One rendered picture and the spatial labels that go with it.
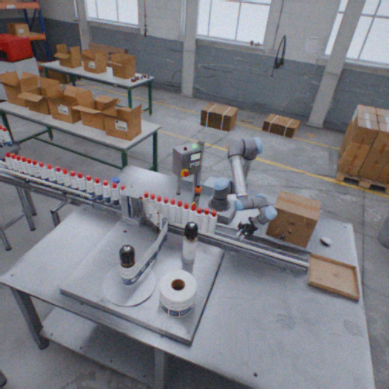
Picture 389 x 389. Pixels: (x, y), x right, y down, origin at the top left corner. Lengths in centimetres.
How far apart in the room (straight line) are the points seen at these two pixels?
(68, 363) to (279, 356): 157
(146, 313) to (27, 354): 129
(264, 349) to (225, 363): 22
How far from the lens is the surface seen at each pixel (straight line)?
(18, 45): 702
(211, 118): 598
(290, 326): 186
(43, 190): 272
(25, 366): 273
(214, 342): 170
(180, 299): 158
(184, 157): 184
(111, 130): 363
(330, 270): 223
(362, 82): 695
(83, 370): 260
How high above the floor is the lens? 233
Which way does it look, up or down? 36 degrees down
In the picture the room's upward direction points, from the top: 5 degrees clockwise
